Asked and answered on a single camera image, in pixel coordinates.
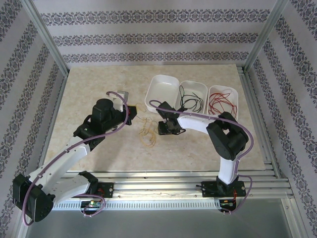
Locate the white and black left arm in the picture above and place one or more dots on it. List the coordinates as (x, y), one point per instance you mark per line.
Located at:
(62, 161)

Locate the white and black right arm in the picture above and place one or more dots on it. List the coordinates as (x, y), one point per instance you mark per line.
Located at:
(227, 138)

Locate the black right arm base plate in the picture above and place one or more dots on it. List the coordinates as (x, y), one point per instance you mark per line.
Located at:
(209, 191)

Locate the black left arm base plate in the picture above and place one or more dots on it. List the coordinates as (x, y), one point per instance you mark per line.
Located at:
(109, 189)

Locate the grey metal sheet panel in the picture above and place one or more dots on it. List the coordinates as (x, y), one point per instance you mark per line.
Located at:
(158, 225)

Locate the small green circuit board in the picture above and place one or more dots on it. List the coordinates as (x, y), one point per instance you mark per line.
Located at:
(93, 204)
(227, 202)

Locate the aluminium frame post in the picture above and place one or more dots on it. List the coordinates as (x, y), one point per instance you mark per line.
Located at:
(49, 42)
(262, 37)

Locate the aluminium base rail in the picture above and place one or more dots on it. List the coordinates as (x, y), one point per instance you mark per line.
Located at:
(158, 188)

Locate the aluminium side rail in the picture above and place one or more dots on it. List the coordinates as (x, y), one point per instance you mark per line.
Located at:
(53, 109)
(257, 124)

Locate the white plastic tray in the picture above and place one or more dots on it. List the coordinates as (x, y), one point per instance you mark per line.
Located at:
(162, 91)
(190, 86)
(223, 88)

